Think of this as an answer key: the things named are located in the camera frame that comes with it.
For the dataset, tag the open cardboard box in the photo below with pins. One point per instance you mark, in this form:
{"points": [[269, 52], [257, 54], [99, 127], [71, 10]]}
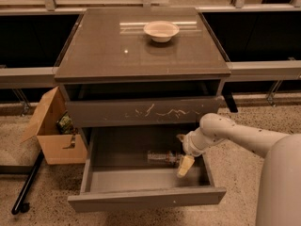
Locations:
{"points": [[57, 148]]}

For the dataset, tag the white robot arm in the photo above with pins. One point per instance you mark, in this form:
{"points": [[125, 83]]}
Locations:
{"points": [[279, 200]]}

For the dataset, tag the white paper bowl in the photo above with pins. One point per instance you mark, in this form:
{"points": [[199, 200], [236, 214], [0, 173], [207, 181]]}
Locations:
{"points": [[161, 31]]}

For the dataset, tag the grey drawer cabinet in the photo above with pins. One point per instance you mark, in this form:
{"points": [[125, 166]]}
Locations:
{"points": [[110, 57]]}

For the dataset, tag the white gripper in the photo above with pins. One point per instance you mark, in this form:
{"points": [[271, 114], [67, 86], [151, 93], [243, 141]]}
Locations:
{"points": [[190, 144]]}

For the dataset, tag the open grey middle drawer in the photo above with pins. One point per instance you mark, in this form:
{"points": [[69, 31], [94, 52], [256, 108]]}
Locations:
{"points": [[117, 175]]}

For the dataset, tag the green snack bag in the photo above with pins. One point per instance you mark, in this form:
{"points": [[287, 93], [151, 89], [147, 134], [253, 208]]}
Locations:
{"points": [[64, 124]]}

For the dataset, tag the grey horizontal railing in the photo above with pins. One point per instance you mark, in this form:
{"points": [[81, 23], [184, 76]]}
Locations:
{"points": [[44, 77]]}

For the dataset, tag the black metal floor bar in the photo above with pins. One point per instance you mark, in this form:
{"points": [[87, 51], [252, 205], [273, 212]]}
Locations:
{"points": [[21, 206]]}

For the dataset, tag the clear plastic water bottle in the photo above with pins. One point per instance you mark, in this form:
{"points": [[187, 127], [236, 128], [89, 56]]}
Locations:
{"points": [[170, 158]]}

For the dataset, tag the grey top drawer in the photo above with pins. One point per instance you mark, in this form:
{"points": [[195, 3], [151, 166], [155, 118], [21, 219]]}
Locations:
{"points": [[141, 112]]}

